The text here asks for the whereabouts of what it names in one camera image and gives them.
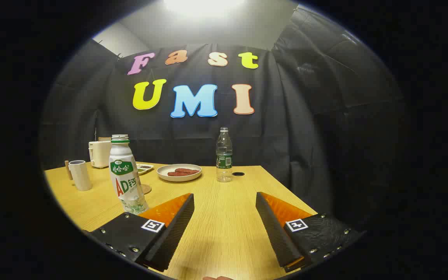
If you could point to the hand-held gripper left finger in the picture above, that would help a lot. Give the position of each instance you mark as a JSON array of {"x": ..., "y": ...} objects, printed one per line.
[{"x": 171, "y": 241}]

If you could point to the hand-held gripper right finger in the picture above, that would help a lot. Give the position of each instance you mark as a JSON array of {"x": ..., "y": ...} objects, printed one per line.
[{"x": 276, "y": 237}]

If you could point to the round wooden coaster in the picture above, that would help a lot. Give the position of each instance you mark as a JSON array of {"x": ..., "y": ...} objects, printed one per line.
[{"x": 147, "y": 189}]

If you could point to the white juice bottle green label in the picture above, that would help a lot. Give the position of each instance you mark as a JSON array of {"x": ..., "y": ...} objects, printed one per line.
[{"x": 125, "y": 177}]

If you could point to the clear plastic water bottle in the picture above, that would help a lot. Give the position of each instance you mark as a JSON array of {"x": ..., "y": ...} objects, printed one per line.
[{"x": 224, "y": 161}]

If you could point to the wooden table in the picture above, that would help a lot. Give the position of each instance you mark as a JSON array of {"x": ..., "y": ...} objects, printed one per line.
[{"x": 224, "y": 221}]

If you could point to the white round plate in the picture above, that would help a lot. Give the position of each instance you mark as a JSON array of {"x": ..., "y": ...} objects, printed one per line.
[{"x": 165, "y": 175}]

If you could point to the white divided dish with beans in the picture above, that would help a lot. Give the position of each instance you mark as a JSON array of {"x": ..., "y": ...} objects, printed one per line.
[{"x": 145, "y": 168}]

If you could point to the black backdrop cloth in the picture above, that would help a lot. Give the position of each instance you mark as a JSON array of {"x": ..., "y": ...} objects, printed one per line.
[{"x": 305, "y": 128}]

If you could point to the cream toaster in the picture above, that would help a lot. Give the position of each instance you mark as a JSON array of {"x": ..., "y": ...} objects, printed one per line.
[{"x": 100, "y": 153}]

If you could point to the bread slice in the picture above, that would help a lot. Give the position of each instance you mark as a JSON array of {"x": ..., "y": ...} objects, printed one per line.
[{"x": 104, "y": 138}]

